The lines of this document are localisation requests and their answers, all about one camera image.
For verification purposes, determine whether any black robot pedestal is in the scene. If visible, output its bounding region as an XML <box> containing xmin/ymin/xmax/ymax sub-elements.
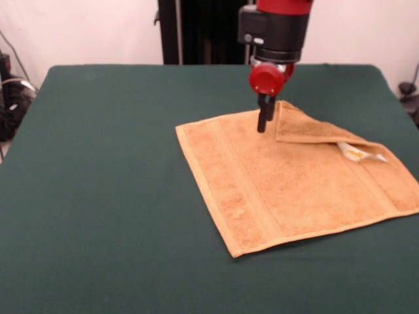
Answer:
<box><xmin>153</xmin><ymin>0</ymin><xmax>255</xmax><ymax>65</ymax></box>

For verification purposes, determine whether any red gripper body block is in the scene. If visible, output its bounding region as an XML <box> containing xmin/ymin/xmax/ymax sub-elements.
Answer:
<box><xmin>248</xmin><ymin>61</ymin><xmax>296</xmax><ymax>97</ymax></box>

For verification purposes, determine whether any orange terry towel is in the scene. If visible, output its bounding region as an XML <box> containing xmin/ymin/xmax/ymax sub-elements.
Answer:
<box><xmin>175</xmin><ymin>99</ymin><xmax>419</xmax><ymax>259</ymax></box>

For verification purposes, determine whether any dark green table cloth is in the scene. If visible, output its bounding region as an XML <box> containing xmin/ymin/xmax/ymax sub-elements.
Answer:
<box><xmin>0</xmin><ymin>63</ymin><xmax>419</xmax><ymax>314</ymax></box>

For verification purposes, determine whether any black power strip red switch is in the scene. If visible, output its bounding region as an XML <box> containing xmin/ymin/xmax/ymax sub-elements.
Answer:
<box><xmin>0</xmin><ymin>52</ymin><xmax>12</xmax><ymax>81</ymax></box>

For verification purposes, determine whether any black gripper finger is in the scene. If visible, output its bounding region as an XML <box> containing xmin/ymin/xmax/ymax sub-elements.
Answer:
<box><xmin>256</xmin><ymin>92</ymin><xmax>268</xmax><ymax>134</ymax></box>
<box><xmin>265</xmin><ymin>94</ymin><xmax>276</xmax><ymax>122</ymax></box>

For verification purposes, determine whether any bundle of black cables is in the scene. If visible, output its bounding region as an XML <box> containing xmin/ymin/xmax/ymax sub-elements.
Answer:
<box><xmin>0</xmin><ymin>77</ymin><xmax>37</xmax><ymax>142</ymax></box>

